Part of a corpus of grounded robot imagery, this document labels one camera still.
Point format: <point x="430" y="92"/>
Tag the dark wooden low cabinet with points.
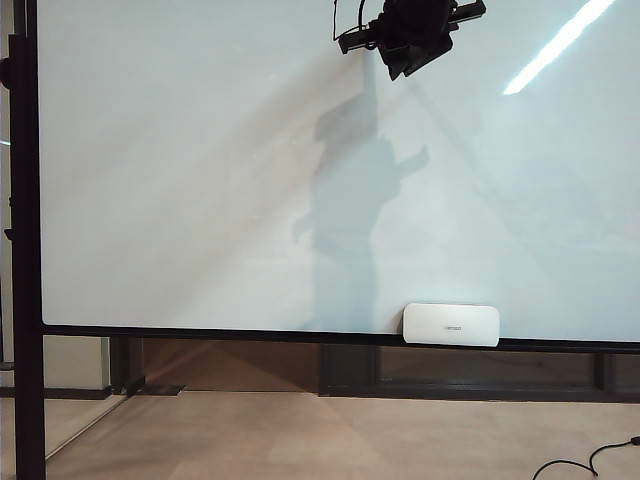
<point x="450" y="372"/>

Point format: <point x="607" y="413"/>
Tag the black stand clamp knob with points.
<point x="4" y="72"/>

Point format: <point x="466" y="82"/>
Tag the black whiteboard bottom rail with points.
<point x="250" y="333"/>

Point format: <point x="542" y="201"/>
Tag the white whiteboard eraser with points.
<point x="450" y="325"/>

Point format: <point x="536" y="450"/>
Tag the white whiteboard panel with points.
<point x="150" y="175"/>

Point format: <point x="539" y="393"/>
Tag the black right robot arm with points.
<point x="415" y="6"/>

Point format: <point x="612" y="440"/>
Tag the dark baseboard strip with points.
<point x="75" y="393"/>

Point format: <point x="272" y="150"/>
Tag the small black stand bracket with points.
<point x="9" y="234"/>

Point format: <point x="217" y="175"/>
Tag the dark wooden post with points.
<point x="127" y="365"/>

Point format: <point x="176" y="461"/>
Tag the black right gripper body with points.
<point x="415" y="35"/>

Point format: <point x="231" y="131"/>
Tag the black whiteboard stand post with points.
<point x="27" y="250"/>

